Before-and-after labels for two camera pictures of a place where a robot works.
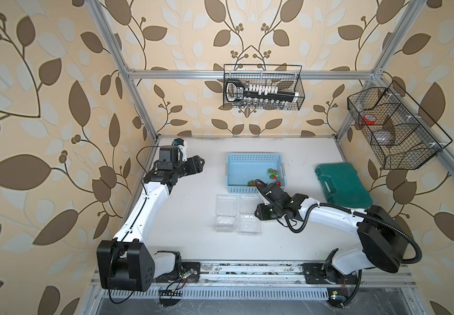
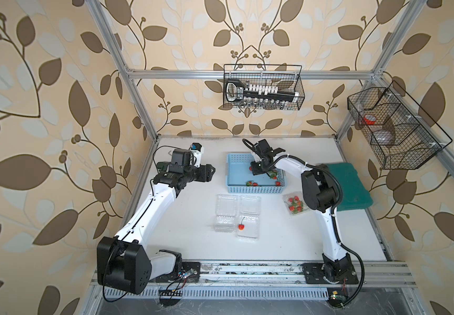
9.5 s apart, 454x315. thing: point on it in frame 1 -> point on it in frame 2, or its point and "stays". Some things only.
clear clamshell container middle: (248, 223) stays
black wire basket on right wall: (401, 135) stays
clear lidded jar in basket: (384, 137) stays
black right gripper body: (269, 211) -> (258, 167)
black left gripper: (193, 165) -> (204, 173)
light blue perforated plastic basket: (243, 169) stays
